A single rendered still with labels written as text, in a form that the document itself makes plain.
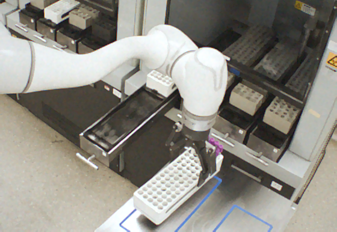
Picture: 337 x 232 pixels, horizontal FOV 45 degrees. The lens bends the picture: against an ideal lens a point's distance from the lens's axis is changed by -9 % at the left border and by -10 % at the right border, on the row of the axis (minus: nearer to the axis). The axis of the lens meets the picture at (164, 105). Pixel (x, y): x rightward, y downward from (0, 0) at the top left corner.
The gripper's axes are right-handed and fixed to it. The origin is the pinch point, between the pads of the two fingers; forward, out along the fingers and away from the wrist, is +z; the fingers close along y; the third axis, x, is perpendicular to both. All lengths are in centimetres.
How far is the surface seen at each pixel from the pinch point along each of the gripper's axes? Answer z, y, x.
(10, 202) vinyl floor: 91, -90, -22
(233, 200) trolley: 9.2, 14.7, 7.0
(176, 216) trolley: 9.1, 5.4, -9.8
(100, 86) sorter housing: 29, -70, 30
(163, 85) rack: 4.9, -34.1, 28.8
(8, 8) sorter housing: 18, -149, 29
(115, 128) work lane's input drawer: 11.0, -34.4, 4.3
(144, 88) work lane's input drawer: 10, -41, 26
